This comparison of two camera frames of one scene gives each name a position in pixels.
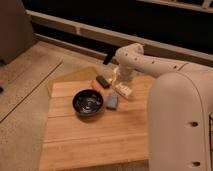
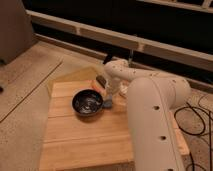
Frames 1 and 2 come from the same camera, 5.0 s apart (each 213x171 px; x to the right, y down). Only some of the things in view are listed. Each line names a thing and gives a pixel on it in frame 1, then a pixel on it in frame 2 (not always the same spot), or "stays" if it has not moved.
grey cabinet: [16, 30] stays
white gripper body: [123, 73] -> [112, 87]
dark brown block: [102, 81] stays
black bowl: [87, 102] stays
